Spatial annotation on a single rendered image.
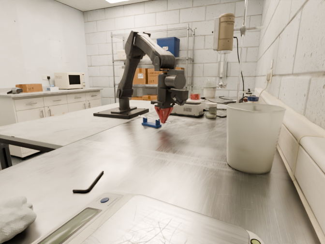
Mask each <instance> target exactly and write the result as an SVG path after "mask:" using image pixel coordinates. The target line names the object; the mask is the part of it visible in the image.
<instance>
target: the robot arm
mask: <svg viewBox="0 0 325 244"><path fill-rule="evenodd" d="M150 36H151V33H150V32H143V33H139V32H138V31H136V30H131V32H130V34H129V37H128V39H127V41H126V43H125V54H126V64H125V68H124V73H123V76H122V79H121V81H120V83H118V89H117V94H116V98H118V100H119V108H118V109H117V110H113V111H111V113H115V114H122V113H125V112H128V111H131V110H134V109H137V107H130V100H129V97H132V95H133V78H134V75H135V71H136V69H137V66H138V64H139V62H140V60H141V59H143V56H145V55H146V54H147V55H148V56H149V58H150V60H151V61H152V64H153V65H154V71H167V73H161V74H159V75H158V92H157V100H152V101H150V104H153V105H154V104H157V105H154V108H155V110H156V112H157V114H158V116H159V118H160V121H161V123H163V124H164V123H165V121H167V119H168V117H169V115H170V113H171V112H172V110H173V106H172V105H171V104H174V103H177V104H178V105H180V106H183V105H184V104H185V103H186V101H187V100H188V94H189V91H188V90H182V88H184V86H185V84H186V78H185V76H184V70H175V67H176V64H177V61H176V58H175V56H174V55H173V54H172V53H171V52H169V51H166V50H165V49H163V48H161V47H160V46H158V45H157V44H156V43H155V42H154V41H152V40H151V39H150Z"/></svg>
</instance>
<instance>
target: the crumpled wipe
mask: <svg viewBox="0 0 325 244"><path fill-rule="evenodd" d="M36 217H37V215H36V213H35V212H34V211H33V204H31V203H27V198H26V197H25V196H18V197H13V198H8V199H5V200H2V201H0V244H1V243H3V242H5V241H8V240H10V239H12V238H13V237H14V236H16V235H17V234H18V233H21V232H22V231H23V230H24V229H26V228H27V227H28V226H29V225H31V224H32V223H33V222H34V221H35V219H36Z"/></svg>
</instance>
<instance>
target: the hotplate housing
mask: <svg viewBox="0 0 325 244"><path fill-rule="evenodd" d="M205 112H206V103H202V102H201V103H185V104H184V105H183V106H180V105H178V104H176V105H174V106H173V110H172V112H171V113H170V114H173V115H181V116H190V117H199V116H201V115H203V114H205Z"/></svg>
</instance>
